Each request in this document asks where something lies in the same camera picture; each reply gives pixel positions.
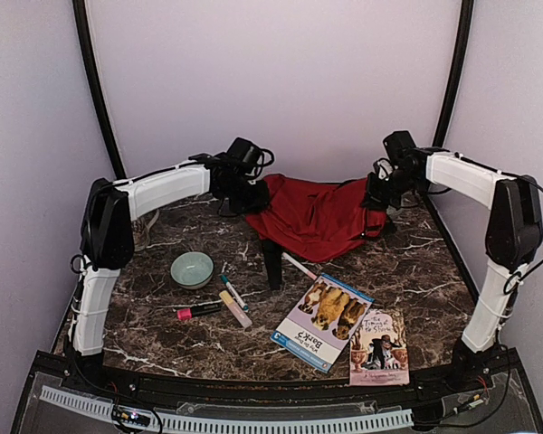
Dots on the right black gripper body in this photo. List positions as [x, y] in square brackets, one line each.
[389, 191]

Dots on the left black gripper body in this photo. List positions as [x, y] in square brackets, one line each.
[243, 198]

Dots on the red student backpack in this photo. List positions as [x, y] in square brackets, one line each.
[316, 221]

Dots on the pink Shakespeare book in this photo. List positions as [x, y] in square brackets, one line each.
[378, 350]

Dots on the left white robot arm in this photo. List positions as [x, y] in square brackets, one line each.
[107, 240]

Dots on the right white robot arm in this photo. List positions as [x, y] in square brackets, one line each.
[513, 235]

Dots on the celadon bowl near left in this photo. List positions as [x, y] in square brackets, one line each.
[192, 270]

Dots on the teal capped white marker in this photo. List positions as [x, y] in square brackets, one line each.
[234, 293]

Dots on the cream patterned mug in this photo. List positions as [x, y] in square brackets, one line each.
[141, 228]

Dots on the pink white pen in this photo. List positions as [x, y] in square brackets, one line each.
[299, 265]

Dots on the pale yellow highlighter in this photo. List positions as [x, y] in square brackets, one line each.
[235, 309]

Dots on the pink black highlighter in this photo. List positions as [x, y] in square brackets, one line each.
[188, 313]

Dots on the dog cover book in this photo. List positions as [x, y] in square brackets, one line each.
[321, 324]

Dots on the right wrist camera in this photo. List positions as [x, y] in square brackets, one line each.
[397, 144]

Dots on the right black frame post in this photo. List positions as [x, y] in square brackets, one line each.
[455, 72]

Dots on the black frame post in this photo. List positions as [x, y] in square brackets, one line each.
[96, 92]
[455, 72]

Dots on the left black frame post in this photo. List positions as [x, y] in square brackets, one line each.
[96, 92]

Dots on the white slotted cable duct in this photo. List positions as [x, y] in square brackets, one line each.
[203, 418]

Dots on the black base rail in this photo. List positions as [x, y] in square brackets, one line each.
[277, 378]

